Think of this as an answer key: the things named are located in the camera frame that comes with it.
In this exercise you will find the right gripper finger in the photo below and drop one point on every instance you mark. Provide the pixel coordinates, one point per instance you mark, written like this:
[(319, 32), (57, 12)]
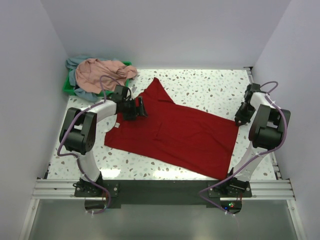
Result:
[(238, 121), (245, 121)]

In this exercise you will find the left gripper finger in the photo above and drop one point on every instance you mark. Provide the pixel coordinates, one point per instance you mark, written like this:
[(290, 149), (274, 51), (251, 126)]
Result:
[(129, 116), (141, 111)]

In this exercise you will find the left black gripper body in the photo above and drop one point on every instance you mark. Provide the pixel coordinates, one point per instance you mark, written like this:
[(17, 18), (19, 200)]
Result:
[(129, 105)]

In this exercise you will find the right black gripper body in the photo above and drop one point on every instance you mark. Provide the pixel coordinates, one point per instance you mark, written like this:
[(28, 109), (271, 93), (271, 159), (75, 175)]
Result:
[(246, 111)]

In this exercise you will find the red t shirt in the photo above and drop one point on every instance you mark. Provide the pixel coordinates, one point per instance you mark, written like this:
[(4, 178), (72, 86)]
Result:
[(178, 135)]

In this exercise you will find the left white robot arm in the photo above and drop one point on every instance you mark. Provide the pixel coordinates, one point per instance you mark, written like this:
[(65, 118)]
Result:
[(78, 133)]

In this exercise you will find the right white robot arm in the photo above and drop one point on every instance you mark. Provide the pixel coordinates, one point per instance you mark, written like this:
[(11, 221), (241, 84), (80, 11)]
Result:
[(267, 133)]

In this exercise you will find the pink t shirt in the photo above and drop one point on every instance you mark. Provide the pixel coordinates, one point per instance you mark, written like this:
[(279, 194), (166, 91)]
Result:
[(94, 75)]

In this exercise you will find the green plastic bin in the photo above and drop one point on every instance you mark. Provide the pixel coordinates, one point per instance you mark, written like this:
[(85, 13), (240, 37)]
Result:
[(67, 88)]

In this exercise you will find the light blue t shirt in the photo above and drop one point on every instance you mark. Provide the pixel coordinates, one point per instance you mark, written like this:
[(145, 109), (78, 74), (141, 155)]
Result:
[(72, 64)]

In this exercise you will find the aluminium frame rail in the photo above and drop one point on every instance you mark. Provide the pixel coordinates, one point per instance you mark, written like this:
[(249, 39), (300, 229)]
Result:
[(267, 184)]

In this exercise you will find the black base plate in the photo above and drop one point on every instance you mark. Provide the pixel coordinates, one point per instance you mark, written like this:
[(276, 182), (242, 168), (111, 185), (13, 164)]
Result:
[(113, 194)]

